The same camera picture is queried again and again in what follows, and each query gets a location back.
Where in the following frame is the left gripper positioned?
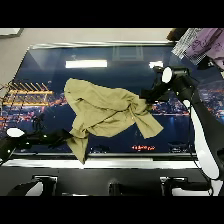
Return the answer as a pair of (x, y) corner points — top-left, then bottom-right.
(45, 128), (74, 148)

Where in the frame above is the pale clothes hanger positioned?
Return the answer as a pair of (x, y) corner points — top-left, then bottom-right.
(0, 81), (16, 98)

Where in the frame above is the khaki shirt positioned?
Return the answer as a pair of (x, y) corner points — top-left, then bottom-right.
(63, 78), (165, 165)

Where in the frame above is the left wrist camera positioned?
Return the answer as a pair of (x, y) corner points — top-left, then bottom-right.
(32, 114), (46, 133)

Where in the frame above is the checked shirt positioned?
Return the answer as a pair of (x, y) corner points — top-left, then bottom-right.
(171, 28), (208, 65)

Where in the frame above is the purple garment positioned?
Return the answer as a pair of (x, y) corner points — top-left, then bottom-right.
(184, 28), (224, 70)

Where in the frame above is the black garment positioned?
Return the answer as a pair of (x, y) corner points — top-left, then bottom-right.
(166, 28), (190, 43)

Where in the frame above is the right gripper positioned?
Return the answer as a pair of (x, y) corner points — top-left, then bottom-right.
(139, 85), (170, 104)

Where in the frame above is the silver frame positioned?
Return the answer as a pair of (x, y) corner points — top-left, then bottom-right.
(0, 152), (224, 197)

